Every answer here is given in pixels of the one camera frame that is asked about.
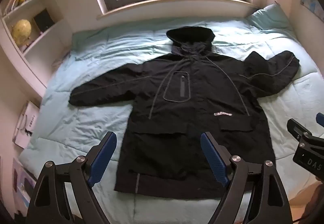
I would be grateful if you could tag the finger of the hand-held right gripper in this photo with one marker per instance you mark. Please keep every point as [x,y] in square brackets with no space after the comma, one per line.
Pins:
[297,129]
[320,120]

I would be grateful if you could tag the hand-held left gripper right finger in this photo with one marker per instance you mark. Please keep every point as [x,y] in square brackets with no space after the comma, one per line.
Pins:
[214,160]

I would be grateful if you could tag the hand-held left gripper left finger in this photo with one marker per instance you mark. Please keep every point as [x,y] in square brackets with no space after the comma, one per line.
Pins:
[101,160]

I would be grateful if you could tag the black hooded jacket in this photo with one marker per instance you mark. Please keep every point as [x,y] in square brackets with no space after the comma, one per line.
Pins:
[177,112]

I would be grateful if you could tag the stack of flat boxes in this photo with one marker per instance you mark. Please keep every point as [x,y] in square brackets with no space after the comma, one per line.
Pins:
[24,181]

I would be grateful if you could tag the white paper bag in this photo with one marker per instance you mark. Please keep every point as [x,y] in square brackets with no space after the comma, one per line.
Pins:
[26,125]

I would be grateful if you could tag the light blue pillow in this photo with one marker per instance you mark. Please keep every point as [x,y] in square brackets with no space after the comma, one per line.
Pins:
[270,17]

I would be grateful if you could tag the light blue quilted blanket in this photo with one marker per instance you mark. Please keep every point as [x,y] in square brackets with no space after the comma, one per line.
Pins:
[101,44]

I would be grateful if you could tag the white bookshelf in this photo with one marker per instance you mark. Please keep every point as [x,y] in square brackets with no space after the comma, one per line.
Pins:
[38,44]

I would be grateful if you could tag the black speaker box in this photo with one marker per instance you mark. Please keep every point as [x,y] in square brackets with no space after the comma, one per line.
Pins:
[43,21]

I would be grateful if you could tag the yellow globe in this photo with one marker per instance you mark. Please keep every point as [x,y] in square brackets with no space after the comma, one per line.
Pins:
[21,31]

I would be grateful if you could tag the white window sill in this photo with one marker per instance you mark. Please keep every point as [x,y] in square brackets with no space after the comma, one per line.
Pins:
[177,6]

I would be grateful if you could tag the wall map poster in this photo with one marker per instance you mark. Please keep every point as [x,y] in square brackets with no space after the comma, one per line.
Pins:
[312,1]

